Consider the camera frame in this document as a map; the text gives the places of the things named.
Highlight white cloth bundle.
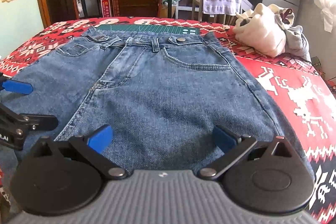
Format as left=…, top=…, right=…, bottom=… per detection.
left=233, top=3, right=288, bottom=57

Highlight grey garment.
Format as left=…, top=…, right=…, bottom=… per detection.
left=273, top=5, right=311, bottom=62

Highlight red patterned blanket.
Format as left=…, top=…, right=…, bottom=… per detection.
left=1, top=17, right=335, bottom=223

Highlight brown wooden drawer cabinet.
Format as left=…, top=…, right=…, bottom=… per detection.
left=110, top=0, right=158, bottom=17

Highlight green cutting mat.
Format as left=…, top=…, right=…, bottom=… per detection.
left=96, top=24, right=201, bottom=35

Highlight red white sign box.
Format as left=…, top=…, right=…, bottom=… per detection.
left=100, top=0, right=112, bottom=17

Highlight blue denim jeans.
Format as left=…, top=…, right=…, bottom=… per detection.
left=1, top=27, right=309, bottom=170

